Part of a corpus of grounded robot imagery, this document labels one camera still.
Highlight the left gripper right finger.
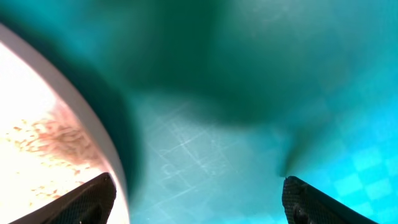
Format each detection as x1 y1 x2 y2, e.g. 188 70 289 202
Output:
282 176 377 224

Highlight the teal serving tray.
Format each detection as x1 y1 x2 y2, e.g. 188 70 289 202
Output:
1 0 397 223

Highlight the pink plate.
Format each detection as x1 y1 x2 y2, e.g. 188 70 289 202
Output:
1 26 129 223

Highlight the rice grains pile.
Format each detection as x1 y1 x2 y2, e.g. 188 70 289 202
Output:
1 111 104 208

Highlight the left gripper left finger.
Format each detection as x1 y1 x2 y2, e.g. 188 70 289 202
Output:
10 172 116 224

